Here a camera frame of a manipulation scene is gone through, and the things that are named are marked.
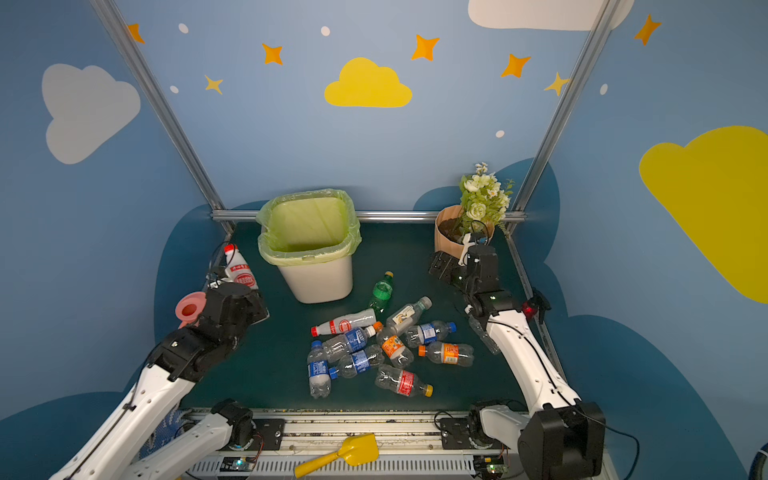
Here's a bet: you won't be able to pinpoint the clear bottle white cap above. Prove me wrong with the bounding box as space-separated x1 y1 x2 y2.
385 296 432 335

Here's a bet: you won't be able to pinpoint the clear bottle blue cap right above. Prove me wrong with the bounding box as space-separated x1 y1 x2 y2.
404 321 457 348

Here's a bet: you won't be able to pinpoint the green plastic bottle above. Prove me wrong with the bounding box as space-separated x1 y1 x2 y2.
369 271 394 315

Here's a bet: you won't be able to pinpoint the green bin liner bag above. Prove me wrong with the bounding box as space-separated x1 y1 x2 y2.
256 189 362 267

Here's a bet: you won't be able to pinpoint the clear bottle near right edge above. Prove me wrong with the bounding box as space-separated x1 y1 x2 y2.
468 316 500 355

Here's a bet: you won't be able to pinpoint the white artificial flowers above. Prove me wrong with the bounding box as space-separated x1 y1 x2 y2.
459 162 515 240

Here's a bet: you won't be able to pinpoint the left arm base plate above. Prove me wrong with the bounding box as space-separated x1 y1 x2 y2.
252 418 286 451

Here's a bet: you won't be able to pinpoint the clear bottle orange cap right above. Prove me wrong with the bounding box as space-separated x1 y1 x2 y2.
418 341 474 367

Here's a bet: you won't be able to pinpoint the aluminium rear frame rail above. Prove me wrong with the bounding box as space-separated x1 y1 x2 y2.
211 208 527 224

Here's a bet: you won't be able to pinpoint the clear bottle blue label upper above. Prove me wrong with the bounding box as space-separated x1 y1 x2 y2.
322 325 377 364

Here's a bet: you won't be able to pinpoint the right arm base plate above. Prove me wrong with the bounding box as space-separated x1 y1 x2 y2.
437 416 478 450

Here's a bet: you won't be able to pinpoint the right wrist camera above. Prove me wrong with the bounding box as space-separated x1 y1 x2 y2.
461 232 489 250

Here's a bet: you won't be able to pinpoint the yellow plastic shovel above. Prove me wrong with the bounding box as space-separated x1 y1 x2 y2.
294 433 379 478

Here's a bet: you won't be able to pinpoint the pink plastic watering can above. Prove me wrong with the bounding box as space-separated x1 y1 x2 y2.
175 291 207 329

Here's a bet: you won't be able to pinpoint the clear bottle yellow cap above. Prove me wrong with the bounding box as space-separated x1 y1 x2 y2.
375 365 434 398

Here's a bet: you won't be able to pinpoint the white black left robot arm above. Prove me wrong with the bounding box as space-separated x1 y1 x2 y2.
53 282 269 479

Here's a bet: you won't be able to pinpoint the white plastic trash bin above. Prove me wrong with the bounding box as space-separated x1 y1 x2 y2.
272 255 353 304

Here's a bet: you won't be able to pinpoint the clear bottle blue label left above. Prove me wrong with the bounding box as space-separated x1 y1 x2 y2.
307 341 332 399

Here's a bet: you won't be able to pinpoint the clear bottle blue label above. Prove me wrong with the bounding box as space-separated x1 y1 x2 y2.
322 325 377 364
307 341 332 399
329 345 386 380

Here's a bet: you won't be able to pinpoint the white perforated cable duct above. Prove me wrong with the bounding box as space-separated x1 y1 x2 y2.
185 454 476 479

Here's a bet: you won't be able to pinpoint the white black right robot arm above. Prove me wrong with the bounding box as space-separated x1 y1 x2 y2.
429 245 606 479

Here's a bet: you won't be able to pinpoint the clear bottle orange label middle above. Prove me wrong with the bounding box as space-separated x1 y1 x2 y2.
376 326 414 369

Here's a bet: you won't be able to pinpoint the clear bottle blue label lower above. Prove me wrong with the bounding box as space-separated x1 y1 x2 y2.
329 345 386 380

